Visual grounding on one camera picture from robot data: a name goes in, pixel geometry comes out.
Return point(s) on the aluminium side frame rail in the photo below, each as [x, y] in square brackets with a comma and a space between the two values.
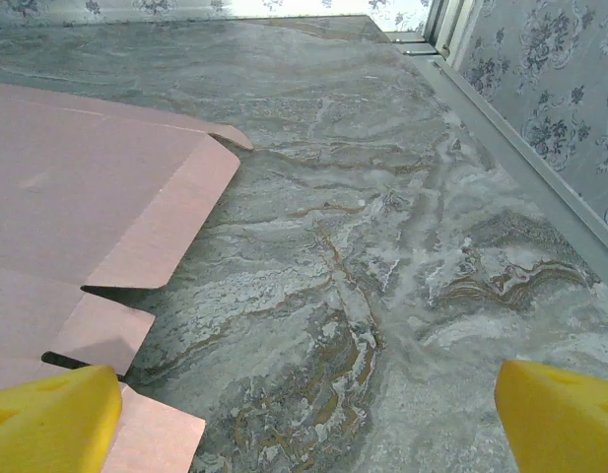
[520, 153]

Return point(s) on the aluminium corner frame post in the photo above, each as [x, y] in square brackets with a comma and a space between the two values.
[446, 24]

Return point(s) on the pink paper box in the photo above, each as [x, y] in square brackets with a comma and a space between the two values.
[77, 197]

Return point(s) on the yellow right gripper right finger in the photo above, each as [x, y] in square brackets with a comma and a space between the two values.
[564, 424]

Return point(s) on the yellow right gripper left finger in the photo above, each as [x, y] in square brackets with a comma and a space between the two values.
[52, 424]

